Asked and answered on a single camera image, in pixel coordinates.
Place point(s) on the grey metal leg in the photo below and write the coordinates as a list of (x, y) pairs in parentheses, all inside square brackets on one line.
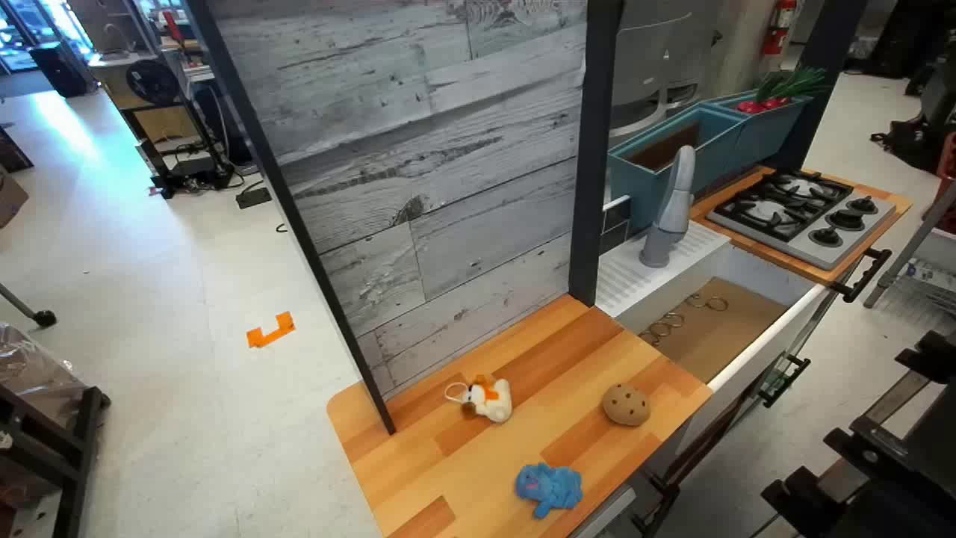
[(908, 250)]

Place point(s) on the red toy vegetables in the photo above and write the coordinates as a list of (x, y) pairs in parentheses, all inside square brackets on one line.
[(764, 105)]

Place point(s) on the small black floor box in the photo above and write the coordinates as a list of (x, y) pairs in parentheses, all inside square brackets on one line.
[(253, 196)]

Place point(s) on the white and orange plush toy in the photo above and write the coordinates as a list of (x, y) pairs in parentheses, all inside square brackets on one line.
[(491, 398)]

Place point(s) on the green toy vegetable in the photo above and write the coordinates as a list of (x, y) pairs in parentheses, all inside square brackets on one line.
[(796, 86)]

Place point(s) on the grey toy stove top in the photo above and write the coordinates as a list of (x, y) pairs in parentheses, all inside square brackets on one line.
[(803, 216)]

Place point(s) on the red fire extinguisher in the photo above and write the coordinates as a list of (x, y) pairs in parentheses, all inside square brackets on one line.
[(778, 30)]

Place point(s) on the black metal stand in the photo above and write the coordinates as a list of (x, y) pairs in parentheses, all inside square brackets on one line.
[(887, 467)]

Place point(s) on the blue plush toy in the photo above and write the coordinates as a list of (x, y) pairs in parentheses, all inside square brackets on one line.
[(549, 488)]

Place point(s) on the orange floor tape marker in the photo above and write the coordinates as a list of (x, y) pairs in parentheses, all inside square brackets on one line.
[(271, 332)]

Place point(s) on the black metal rack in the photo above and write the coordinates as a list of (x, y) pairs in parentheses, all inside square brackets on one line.
[(61, 450)]

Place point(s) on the wide black frame post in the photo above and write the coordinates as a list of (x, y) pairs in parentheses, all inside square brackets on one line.
[(823, 71)]

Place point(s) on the black equipment cart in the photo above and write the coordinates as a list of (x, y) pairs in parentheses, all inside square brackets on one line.
[(174, 121)]

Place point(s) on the white open drawer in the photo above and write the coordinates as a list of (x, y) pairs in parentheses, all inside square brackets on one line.
[(727, 317)]

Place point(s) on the wooden board under stove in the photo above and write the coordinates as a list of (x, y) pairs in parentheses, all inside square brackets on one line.
[(796, 268)]

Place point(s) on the blue sink bin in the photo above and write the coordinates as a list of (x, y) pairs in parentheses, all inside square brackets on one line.
[(742, 139)]

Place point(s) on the grey wood-look backdrop panel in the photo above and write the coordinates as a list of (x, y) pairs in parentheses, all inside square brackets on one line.
[(421, 168)]

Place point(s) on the upright black frame post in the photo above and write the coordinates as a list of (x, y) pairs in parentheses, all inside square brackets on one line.
[(594, 151)]

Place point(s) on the slanted black frame post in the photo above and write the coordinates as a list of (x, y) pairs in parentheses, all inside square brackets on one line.
[(289, 198)]

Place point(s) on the brown chocolate chip cookie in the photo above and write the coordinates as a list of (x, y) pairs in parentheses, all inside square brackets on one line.
[(627, 404)]

